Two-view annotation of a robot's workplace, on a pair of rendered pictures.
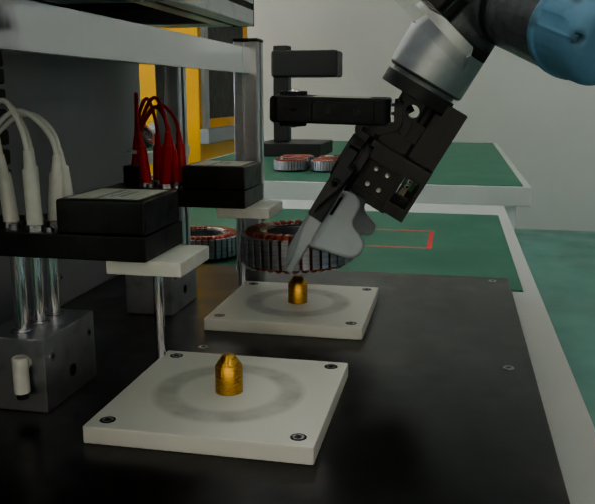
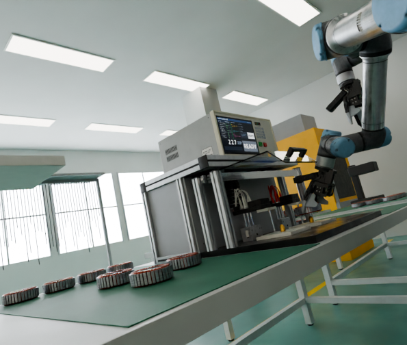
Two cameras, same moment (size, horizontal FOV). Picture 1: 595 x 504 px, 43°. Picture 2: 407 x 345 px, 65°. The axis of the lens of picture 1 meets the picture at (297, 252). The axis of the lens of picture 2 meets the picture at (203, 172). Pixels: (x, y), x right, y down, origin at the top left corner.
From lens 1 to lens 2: 78 cm
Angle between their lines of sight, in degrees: 38
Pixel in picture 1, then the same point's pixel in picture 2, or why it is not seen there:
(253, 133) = (302, 189)
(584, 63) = (340, 154)
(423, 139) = (325, 178)
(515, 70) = not seen: outside the picture
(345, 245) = (313, 205)
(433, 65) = (321, 162)
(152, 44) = (263, 174)
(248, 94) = not seen: hidden behind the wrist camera
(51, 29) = (241, 175)
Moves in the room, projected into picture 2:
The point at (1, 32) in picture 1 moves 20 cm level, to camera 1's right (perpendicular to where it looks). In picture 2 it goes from (232, 177) to (281, 162)
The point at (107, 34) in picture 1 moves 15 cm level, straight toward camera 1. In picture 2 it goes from (252, 174) to (244, 170)
